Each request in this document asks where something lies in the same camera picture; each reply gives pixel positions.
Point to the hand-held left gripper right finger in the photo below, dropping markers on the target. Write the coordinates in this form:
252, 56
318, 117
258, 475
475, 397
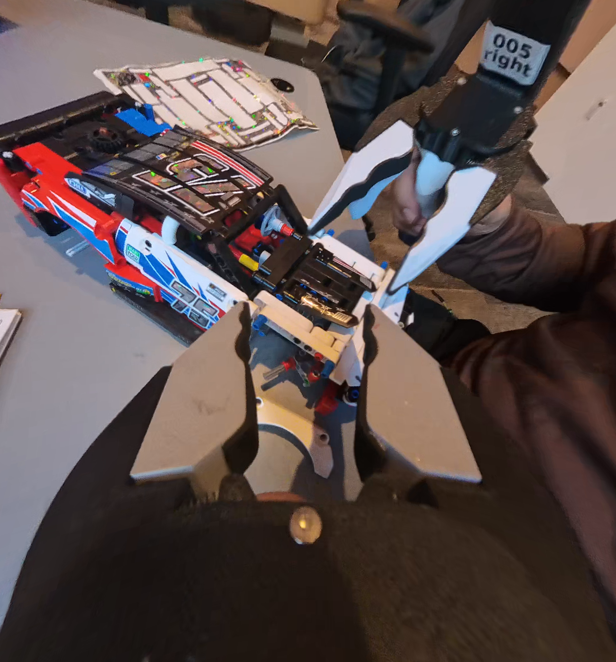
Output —
416, 419

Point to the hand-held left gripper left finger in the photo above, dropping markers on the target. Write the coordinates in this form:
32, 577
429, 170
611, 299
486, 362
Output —
199, 413

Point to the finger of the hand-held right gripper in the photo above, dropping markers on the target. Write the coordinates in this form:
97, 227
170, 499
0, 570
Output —
458, 212
375, 155

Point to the white curved brick piece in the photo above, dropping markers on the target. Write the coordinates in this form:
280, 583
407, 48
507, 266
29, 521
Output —
287, 419

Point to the toy brick race car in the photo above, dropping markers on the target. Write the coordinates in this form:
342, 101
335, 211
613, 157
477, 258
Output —
158, 207

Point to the person's right forearm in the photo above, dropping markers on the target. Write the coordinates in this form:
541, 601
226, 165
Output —
535, 253

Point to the grey desk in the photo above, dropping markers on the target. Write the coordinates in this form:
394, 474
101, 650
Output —
70, 388

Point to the person's right hand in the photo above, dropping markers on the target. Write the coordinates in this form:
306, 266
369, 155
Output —
406, 212

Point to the black office chair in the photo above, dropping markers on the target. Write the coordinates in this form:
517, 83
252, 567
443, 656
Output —
385, 31

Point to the holographic sticker sheet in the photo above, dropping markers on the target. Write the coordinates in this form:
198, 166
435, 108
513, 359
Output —
209, 103

